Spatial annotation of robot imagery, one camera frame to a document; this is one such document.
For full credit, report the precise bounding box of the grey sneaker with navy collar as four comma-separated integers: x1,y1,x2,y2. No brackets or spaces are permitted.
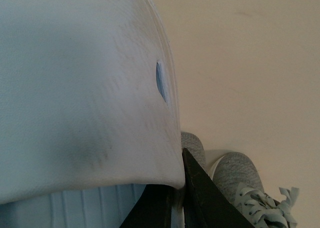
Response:
209,152,300,228

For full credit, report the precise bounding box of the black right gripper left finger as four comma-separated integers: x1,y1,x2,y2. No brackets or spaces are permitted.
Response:
120,184,174,228

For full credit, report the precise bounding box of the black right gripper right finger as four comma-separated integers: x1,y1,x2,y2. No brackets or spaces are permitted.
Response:
182,148,253,228

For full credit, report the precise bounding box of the grey knit sneaker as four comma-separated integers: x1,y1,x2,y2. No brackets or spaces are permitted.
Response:
181,131,207,174

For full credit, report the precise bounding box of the light blue slide sandal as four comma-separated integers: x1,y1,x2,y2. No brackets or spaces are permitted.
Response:
0,0,185,228

